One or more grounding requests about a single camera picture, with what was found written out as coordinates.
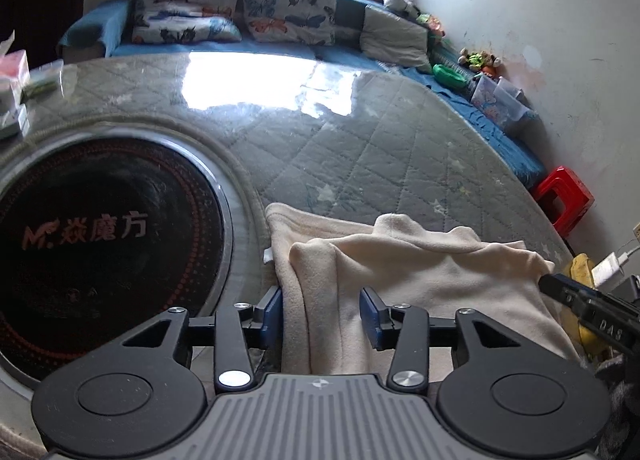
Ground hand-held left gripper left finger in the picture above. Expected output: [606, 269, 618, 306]
[122, 286, 284, 394]

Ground colourful soft toy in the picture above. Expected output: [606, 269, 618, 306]
[417, 12, 447, 38]

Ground white box with pink lid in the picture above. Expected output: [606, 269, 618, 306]
[0, 30, 31, 141]

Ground red plastic stool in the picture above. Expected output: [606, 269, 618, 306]
[532, 166, 596, 239]

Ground clear plastic storage box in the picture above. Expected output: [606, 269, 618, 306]
[471, 76, 527, 134]

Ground green packets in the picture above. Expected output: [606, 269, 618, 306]
[22, 64, 64, 96]

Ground white charger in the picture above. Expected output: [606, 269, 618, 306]
[592, 252, 626, 287]

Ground cream fleece garment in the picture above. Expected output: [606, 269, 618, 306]
[263, 202, 584, 377]

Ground grey pillow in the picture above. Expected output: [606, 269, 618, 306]
[359, 4, 432, 74]

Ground large butterfly print pillow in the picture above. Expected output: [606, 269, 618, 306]
[242, 0, 339, 47]

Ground green bowl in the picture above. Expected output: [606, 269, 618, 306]
[432, 64, 471, 89]

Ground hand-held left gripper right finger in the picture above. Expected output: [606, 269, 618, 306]
[360, 286, 521, 394]

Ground person's right forearm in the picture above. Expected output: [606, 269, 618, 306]
[592, 355, 640, 460]

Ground green and brown plush toys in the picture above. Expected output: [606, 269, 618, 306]
[457, 48, 504, 76]

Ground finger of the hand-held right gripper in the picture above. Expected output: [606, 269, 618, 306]
[538, 273, 609, 314]

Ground dark blue sofa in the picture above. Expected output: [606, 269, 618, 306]
[57, 0, 549, 191]

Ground yellow object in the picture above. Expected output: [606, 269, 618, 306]
[562, 253, 619, 364]

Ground round black induction cooktop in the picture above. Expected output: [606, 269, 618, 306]
[0, 114, 236, 392]

